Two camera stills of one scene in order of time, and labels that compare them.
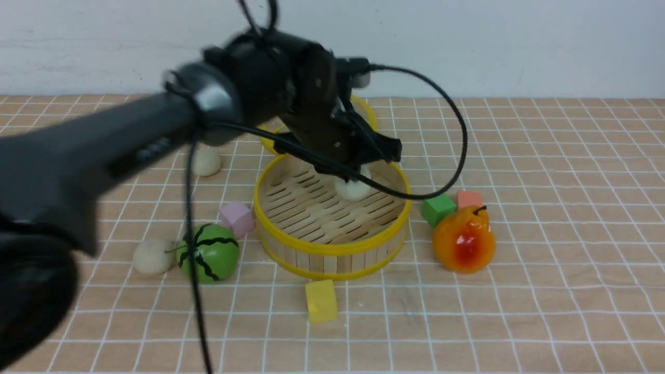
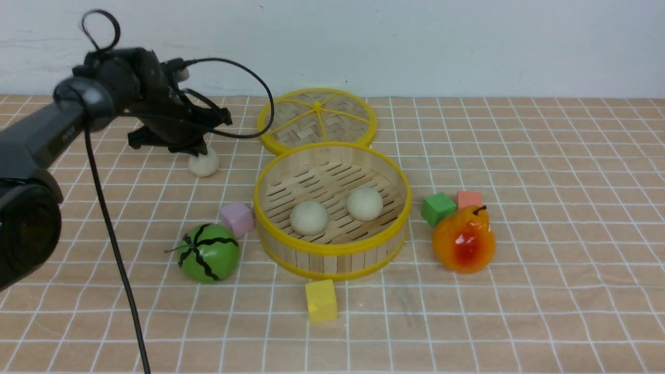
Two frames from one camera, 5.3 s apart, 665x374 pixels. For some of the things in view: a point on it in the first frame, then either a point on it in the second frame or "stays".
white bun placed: (354, 190) to (364, 204)
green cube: (436, 209) stays
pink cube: (238, 216) stays
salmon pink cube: (467, 198) stays
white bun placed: (205, 161) stays
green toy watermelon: (216, 252) stays
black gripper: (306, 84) to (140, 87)
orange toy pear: (464, 242) stays
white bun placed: (149, 257) to (308, 217)
